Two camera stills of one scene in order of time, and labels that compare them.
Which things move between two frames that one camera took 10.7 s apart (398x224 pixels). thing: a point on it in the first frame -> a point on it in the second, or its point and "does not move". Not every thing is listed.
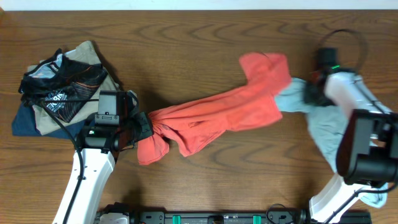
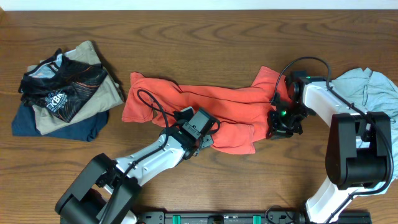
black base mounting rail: (364, 216) does not move
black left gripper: (144, 125) -> (207, 140)
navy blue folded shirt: (25, 123) does not move
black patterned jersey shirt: (66, 87) does not move
